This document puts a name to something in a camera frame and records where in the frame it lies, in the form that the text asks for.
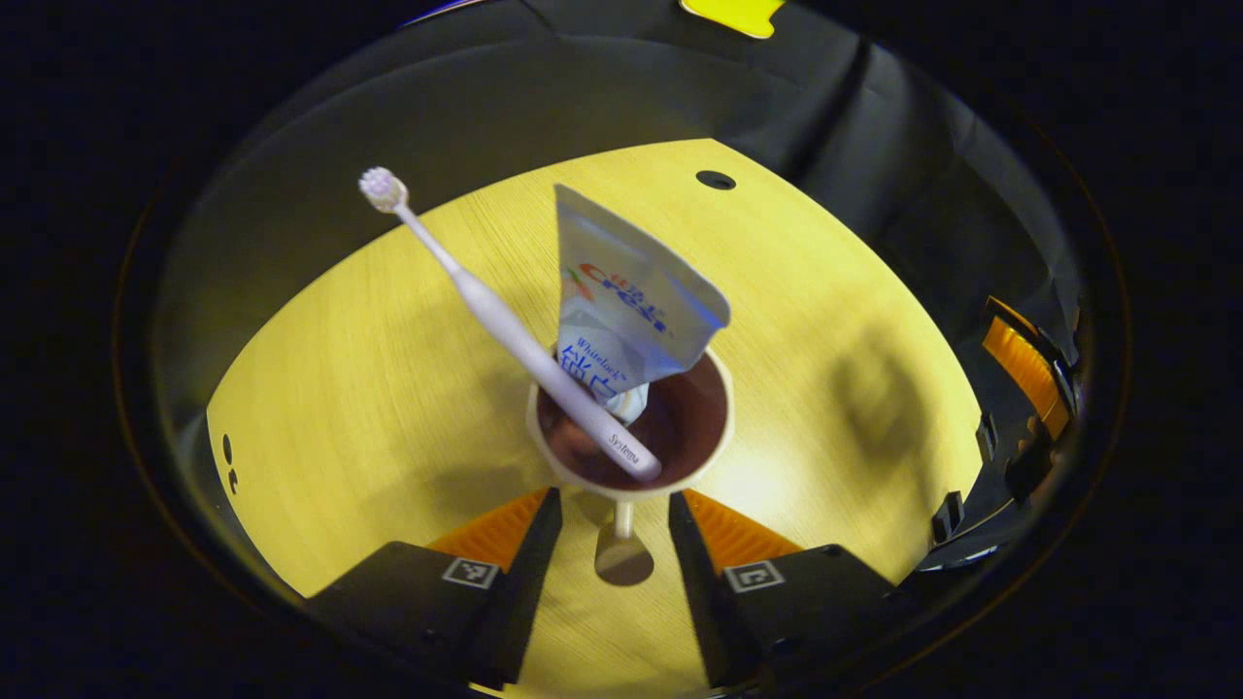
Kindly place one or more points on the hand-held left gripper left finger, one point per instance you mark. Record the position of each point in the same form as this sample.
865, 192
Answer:
524, 582

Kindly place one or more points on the white toothbrush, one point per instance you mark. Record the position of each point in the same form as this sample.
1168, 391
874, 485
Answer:
505, 325

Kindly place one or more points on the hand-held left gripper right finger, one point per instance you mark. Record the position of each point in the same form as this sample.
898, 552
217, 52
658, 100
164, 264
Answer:
694, 582

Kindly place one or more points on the black backdrop cloth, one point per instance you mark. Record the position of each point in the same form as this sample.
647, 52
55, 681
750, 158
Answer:
486, 97

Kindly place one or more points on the beige cup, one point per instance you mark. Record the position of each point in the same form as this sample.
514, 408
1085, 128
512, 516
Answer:
694, 427

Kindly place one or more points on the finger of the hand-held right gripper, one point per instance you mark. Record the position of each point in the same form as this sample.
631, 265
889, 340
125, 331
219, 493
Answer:
1024, 369

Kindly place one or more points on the white toothpaste tube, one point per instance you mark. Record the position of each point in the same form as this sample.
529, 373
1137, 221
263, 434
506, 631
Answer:
621, 301

